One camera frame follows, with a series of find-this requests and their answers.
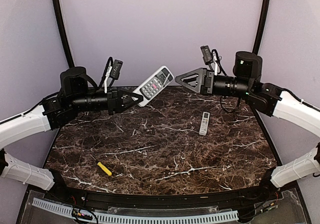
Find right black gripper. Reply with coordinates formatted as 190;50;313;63
176;66;253;98

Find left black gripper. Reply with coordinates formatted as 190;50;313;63
70;85;144;115

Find large white remote control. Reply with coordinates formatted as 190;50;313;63
133;66;174;107

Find yellow handled screwdriver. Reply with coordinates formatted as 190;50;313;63
91;155;112;176

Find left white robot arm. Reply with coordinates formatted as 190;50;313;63
0;67;143;202

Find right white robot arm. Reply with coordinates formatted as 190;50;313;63
175;51;320;201

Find small white remote control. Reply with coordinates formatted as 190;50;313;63
199;112;210;136

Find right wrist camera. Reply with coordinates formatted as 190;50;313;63
200;45;213;65

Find black front rail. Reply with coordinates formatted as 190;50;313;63
44;186;283;210

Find right black frame post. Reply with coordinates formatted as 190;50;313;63
252;0;270;55

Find black frame post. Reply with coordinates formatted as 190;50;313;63
252;0;270;55
52;0;75;68

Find left black frame post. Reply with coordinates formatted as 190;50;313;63
52;0;75;68

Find white slotted cable duct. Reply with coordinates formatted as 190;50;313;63
32;198;239;224

